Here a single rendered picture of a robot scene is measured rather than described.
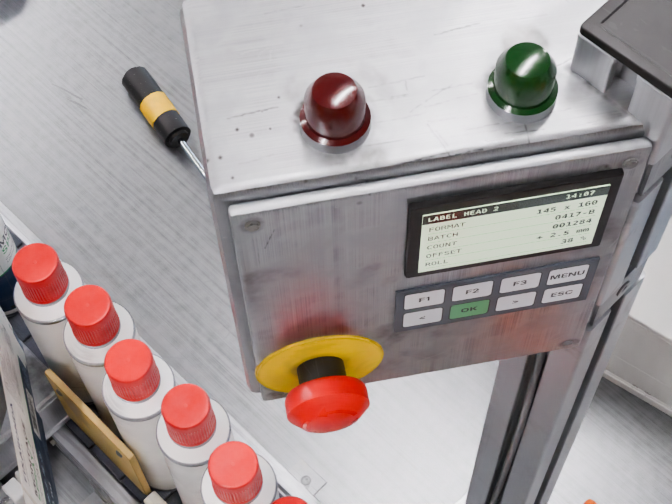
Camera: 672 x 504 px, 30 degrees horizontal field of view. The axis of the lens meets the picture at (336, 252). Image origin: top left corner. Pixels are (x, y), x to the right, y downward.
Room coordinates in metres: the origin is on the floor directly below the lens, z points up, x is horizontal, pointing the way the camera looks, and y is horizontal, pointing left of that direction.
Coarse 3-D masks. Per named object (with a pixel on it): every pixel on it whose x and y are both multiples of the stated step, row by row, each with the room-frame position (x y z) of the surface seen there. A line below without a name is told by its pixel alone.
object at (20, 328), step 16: (16, 240) 0.56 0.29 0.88; (16, 320) 0.48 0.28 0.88; (32, 352) 0.45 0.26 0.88; (48, 368) 0.43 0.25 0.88; (80, 432) 0.37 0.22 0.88; (96, 448) 0.36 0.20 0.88; (112, 464) 0.34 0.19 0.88; (128, 480) 0.33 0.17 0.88; (144, 496) 0.32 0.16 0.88; (160, 496) 0.32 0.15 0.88; (176, 496) 0.32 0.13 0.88
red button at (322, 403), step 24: (312, 360) 0.23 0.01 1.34; (336, 360) 0.23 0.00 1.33; (312, 384) 0.21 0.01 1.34; (336, 384) 0.21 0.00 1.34; (360, 384) 0.22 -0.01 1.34; (288, 408) 0.21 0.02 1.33; (312, 408) 0.20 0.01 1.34; (336, 408) 0.20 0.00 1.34; (360, 408) 0.21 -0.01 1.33; (312, 432) 0.20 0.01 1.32
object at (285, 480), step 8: (232, 424) 0.34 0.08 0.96; (240, 432) 0.34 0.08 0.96; (240, 440) 0.33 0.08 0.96; (248, 440) 0.33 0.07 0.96; (256, 448) 0.32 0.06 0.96; (264, 448) 0.32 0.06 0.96; (264, 456) 0.32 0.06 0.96; (272, 456) 0.32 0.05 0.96; (272, 464) 0.31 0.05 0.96; (280, 464) 0.31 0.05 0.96; (280, 472) 0.30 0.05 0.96; (288, 472) 0.30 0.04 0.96; (280, 480) 0.30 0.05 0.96; (288, 480) 0.30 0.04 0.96; (296, 480) 0.30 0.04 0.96; (280, 488) 0.29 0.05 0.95; (288, 488) 0.29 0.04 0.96; (296, 488) 0.29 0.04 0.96; (304, 488) 0.29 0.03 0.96; (296, 496) 0.29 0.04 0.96; (304, 496) 0.29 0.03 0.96; (312, 496) 0.29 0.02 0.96
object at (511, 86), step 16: (512, 48) 0.28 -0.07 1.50; (528, 48) 0.28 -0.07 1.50; (496, 64) 0.27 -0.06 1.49; (512, 64) 0.27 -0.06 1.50; (528, 64) 0.27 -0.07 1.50; (544, 64) 0.27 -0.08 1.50; (496, 80) 0.27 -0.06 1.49; (512, 80) 0.26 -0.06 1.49; (528, 80) 0.26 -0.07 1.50; (544, 80) 0.26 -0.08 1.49; (496, 96) 0.27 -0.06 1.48; (512, 96) 0.26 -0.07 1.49; (528, 96) 0.26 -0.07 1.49; (544, 96) 0.26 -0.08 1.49; (496, 112) 0.26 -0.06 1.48; (512, 112) 0.26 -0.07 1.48; (528, 112) 0.26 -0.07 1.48; (544, 112) 0.26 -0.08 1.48
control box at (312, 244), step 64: (192, 0) 0.32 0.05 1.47; (256, 0) 0.32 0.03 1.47; (320, 0) 0.32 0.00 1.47; (384, 0) 0.32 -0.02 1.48; (448, 0) 0.32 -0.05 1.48; (512, 0) 0.32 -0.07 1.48; (576, 0) 0.32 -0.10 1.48; (192, 64) 0.29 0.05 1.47; (256, 64) 0.29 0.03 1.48; (320, 64) 0.29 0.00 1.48; (384, 64) 0.29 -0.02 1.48; (448, 64) 0.29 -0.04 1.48; (256, 128) 0.26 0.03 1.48; (384, 128) 0.26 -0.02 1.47; (448, 128) 0.26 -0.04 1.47; (512, 128) 0.26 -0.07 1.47; (576, 128) 0.26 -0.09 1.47; (640, 128) 0.26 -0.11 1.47; (256, 192) 0.24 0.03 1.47; (320, 192) 0.24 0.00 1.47; (384, 192) 0.24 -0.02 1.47; (448, 192) 0.24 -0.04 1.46; (256, 256) 0.23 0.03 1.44; (320, 256) 0.23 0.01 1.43; (384, 256) 0.24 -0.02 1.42; (576, 256) 0.25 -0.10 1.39; (256, 320) 0.23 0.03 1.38; (320, 320) 0.23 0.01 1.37; (384, 320) 0.24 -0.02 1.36; (512, 320) 0.25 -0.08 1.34; (576, 320) 0.25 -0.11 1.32; (256, 384) 0.23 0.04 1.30
